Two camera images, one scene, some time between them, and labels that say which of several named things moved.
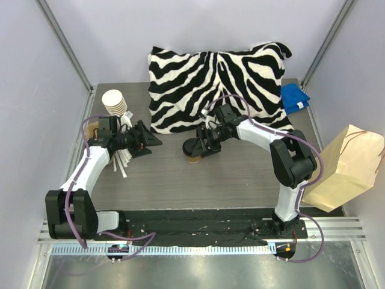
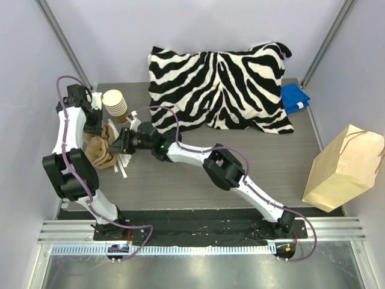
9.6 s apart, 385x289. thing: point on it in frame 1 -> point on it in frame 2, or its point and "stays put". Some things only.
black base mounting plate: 200,227 stays put
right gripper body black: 205,140 -> 128,141
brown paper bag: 351,165 stays put
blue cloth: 293,97 stays put
